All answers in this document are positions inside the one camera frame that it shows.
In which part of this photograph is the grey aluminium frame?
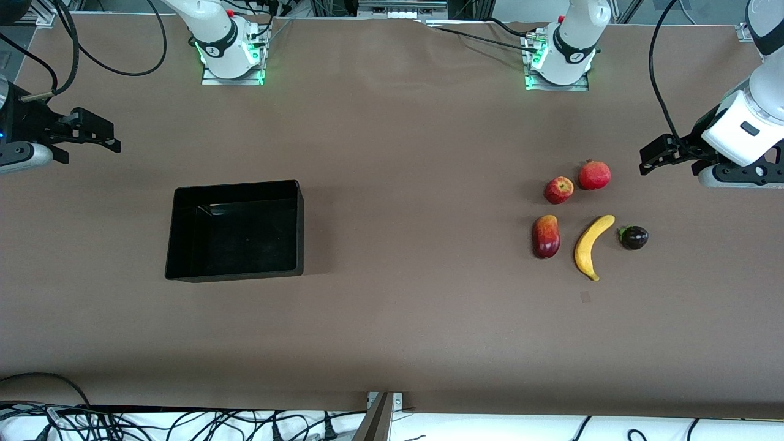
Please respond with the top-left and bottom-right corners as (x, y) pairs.
(357, 0), (449, 19)

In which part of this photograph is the black plastic box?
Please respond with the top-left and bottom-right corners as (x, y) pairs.
(164, 179), (305, 283)

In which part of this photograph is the yellow banana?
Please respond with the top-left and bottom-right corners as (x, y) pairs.
(574, 214), (616, 282)

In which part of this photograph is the grey aluminium bar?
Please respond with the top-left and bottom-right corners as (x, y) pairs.
(352, 392), (394, 441)

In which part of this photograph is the red pomegranate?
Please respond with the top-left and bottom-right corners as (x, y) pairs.
(578, 159), (612, 191)

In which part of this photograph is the dark purple eggplant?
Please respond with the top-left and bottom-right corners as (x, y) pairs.
(617, 225), (649, 251)

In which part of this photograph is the brown table cover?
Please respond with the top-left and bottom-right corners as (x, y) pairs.
(0, 13), (784, 420)

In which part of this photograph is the red yellow apple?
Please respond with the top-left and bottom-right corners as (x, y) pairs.
(544, 176), (575, 205)

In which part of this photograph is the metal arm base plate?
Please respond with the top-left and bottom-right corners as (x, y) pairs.
(201, 60), (266, 86)
(525, 72), (590, 92)

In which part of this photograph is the red yellow mango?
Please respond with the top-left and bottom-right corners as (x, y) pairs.
(532, 214), (561, 260)

